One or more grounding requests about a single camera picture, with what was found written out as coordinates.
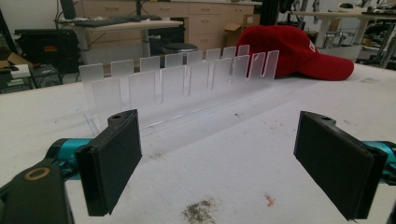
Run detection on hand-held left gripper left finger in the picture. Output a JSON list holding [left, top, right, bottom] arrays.
[[74, 108, 143, 217]]

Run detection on cardboard box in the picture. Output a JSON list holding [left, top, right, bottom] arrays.
[[223, 13, 262, 48]]

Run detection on red baseball cap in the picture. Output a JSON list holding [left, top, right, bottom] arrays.
[[235, 24, 355, 82]]

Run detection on black equipment case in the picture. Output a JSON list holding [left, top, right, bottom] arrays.
[[13, 28, 80, 74]]

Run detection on black keyboard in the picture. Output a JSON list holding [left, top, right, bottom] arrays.
[[74, 18, 131, 28]]

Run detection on white desk with keyboard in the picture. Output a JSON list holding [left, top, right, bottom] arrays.
[[54, 19, 184, 59]]

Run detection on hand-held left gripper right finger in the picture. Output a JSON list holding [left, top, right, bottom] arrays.
[[292, 110, 389, 221]]

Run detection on clear acrylic slotted rack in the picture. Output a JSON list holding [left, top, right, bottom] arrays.
[[78, 44, 280, 138]]

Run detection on white workbench table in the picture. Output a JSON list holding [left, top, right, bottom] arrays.
[[290, 10, 396, 60]]

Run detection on light wooden cabinet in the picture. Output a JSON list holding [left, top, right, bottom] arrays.
[[74, 0, 262, 52]]

